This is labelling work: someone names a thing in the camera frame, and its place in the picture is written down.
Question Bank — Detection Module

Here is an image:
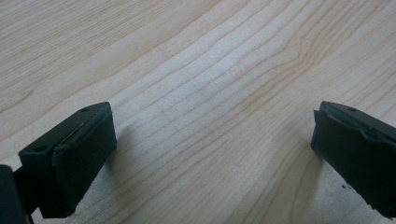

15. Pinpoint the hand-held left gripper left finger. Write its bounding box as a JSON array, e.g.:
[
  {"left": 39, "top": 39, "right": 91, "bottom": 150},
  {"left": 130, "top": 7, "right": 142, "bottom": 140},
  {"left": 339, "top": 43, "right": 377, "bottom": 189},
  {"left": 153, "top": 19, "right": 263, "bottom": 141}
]
[{"left": 18, "top": 101, "right": 119, "bottom": 219}]

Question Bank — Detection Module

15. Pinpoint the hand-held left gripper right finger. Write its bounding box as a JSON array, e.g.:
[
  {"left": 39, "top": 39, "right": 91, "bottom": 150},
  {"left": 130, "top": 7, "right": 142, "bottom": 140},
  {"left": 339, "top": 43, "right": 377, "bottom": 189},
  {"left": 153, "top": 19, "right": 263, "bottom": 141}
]
[{"left": 310, "top": 100, "right": 396, "bottom": 219}]

